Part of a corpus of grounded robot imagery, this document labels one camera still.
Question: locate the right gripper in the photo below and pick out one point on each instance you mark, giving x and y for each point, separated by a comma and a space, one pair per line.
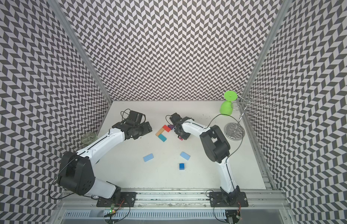
185, 137

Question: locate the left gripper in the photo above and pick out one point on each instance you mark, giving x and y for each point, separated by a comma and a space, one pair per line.
147, 129

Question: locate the red block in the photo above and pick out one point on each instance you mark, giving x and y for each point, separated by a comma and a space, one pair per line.
166, 128

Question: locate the natural wood block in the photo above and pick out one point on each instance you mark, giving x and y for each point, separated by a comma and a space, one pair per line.
160, 131

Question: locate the teal block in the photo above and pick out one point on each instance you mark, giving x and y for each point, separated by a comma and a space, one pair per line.
162, 137

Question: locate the light blue block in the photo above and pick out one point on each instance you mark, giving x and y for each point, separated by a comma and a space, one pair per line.
148, 157
185, 156

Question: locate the dark blue cube block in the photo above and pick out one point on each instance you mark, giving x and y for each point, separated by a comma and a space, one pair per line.
181, 166

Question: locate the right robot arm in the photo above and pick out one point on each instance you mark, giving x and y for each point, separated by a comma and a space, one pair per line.
216, 148

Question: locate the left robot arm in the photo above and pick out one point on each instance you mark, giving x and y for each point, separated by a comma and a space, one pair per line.
76, 169

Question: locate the green transparent cup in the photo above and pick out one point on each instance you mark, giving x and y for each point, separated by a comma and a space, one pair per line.
88, 138

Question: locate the green plastic wine glass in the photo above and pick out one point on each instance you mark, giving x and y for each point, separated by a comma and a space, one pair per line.
226, 106

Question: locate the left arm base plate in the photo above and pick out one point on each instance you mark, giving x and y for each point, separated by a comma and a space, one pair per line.
125, 199

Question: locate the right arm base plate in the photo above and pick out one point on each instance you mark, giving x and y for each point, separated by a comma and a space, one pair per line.
219, 199

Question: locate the aluminium front rail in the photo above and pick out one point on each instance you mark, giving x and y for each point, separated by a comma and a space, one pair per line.
182, 198

